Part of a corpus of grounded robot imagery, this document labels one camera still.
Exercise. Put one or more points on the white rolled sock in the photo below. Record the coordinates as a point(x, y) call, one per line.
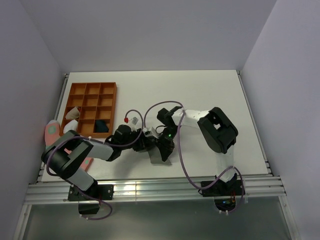
point(72, 125)

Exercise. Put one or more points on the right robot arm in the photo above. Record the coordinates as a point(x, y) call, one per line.
point(218, 131)

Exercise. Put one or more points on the dark blue patterned sock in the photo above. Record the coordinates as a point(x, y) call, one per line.
point(100, 126)

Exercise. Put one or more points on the pink green sock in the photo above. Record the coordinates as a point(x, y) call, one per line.
point(51, 133)

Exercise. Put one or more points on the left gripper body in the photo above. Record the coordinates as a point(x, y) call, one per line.
point(139, 145)

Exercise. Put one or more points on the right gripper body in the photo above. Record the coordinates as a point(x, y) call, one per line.
point(166, 139)

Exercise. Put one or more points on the aluminium frame rail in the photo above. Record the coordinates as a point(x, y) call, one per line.
point(170, 189)

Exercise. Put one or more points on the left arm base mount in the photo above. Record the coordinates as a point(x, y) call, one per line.
point(90, 202)

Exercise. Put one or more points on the orange compartment tray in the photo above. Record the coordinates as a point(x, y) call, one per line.
point(95, 101)

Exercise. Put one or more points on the grey striped sock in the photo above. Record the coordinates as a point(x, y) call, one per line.
point(159, 155)

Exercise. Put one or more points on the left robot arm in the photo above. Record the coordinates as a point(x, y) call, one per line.
point(65, 156)

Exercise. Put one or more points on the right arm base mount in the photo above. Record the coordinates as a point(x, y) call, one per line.
point(228, 190)

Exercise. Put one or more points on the beige rolled sock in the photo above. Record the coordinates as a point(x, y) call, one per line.
point(73, 114)

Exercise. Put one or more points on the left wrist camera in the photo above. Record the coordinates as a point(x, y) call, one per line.
point(132, 123)

